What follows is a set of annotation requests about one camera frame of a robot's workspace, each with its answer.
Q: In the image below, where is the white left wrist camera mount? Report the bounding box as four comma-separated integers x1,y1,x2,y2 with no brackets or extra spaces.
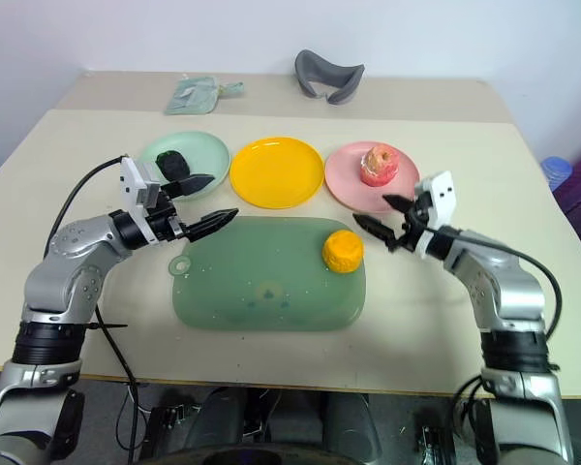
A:
117,156,165,242

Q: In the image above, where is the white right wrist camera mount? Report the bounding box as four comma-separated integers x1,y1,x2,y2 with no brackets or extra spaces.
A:
413,170,459,257

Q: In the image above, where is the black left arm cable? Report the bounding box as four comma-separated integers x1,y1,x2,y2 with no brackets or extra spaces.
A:
43,155,130,261

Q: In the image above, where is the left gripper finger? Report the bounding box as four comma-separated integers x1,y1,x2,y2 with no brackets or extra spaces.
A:
185,208,240,242
163,173,218,200

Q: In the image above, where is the orange toy fruit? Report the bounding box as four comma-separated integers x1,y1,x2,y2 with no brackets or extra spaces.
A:
321,229,366,275

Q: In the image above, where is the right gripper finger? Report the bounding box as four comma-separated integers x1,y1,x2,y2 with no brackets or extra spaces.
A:
352,213,398,244
382,194,418,213

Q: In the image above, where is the green translucent cutting board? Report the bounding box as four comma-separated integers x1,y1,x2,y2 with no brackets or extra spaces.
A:
167,215,369,333

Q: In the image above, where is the dark green toy vegetable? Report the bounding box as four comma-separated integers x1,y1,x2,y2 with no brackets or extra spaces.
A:
155,149,192,180

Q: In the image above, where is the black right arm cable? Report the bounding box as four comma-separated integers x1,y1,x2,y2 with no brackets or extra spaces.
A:
456,231,564,341

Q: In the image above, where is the blue water bottle top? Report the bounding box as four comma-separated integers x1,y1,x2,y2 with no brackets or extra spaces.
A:
540,155,573,191

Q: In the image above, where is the pink plate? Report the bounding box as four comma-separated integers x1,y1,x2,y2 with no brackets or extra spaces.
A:
323,140,422,214

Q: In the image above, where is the yellow plate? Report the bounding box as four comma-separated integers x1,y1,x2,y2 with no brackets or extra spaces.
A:
229,137,326,210

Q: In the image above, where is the black hanging cable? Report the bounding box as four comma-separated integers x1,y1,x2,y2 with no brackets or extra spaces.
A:
93,308,143,464

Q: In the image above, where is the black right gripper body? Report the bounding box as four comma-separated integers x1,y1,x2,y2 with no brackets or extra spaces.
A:
386,193,431,254

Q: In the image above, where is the light green plate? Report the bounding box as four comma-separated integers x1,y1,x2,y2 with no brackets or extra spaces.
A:
138,130,231,202

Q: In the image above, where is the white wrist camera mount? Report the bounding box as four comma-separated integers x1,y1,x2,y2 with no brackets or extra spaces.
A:
117,156,165,242
413,170,459,257

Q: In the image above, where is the red toy apple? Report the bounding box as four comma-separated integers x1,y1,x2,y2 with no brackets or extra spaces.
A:
358,141,400,188

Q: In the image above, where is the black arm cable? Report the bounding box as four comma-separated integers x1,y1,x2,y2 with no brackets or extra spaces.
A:
456,231,564,341
43,155,130,261

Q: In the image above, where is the light green zip pouch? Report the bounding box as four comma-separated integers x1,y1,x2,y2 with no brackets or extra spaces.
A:
163,77,246,117

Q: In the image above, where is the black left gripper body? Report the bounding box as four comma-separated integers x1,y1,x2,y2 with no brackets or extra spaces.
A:
144,186,191,243

